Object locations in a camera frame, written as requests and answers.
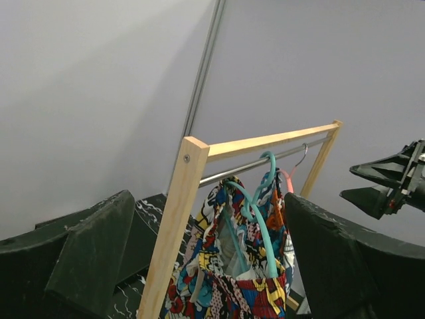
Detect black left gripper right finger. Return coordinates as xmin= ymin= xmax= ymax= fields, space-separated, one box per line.
xmin=284 ymin=193 xmax=424 ymax=318

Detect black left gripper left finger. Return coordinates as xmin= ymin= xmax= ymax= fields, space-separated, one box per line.
xmin=1 ymin=190 xmax=135 ymax=318

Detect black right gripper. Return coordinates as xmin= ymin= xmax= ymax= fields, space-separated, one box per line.
xmin=339 ymin=140 xmax=424 ymax=219

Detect pink foam hanger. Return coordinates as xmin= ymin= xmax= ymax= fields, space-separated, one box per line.
xmin=278 ymin=143 xmax=309 ymax=193

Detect comic print shorts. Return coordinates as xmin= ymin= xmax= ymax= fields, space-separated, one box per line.
xmin=163 ymin=171 xmax=295 ymax=318

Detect teal plastic hanger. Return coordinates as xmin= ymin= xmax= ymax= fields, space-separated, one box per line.
xmin=225 ymin=151 xmax=278 ymax=278

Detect wooden clothes rack frame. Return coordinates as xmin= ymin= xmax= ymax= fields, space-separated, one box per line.
xmin=137 ymin=120 xmax=343 ymax=318

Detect chrome rack rail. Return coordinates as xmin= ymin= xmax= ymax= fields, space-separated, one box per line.
xmin=198 ymin=137 xmax=331 ymax=188

